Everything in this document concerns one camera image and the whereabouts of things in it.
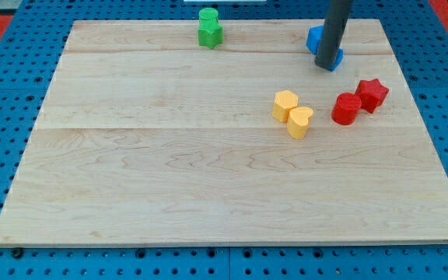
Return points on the grey cylindrical robot arm stick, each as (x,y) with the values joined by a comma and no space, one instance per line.
(333,31)

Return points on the yellow hexagon block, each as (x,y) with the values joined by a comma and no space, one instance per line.
(285,101)

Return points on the yellow heart block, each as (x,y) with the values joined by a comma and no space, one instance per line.
(299,121)

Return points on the light wooden board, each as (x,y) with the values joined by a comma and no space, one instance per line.
(146,139)

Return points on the green star block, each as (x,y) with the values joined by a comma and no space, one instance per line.
(210,33)

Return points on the green cylinder block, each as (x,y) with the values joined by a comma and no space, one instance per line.
(208,14)

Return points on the red cylinder block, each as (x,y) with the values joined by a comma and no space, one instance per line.
(346,108)

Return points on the blue block behind stick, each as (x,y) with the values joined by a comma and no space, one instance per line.
(313,38)

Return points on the blue block at stick tip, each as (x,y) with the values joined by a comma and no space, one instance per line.
(338,59)

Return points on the red star block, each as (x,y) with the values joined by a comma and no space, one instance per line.
(372,94)

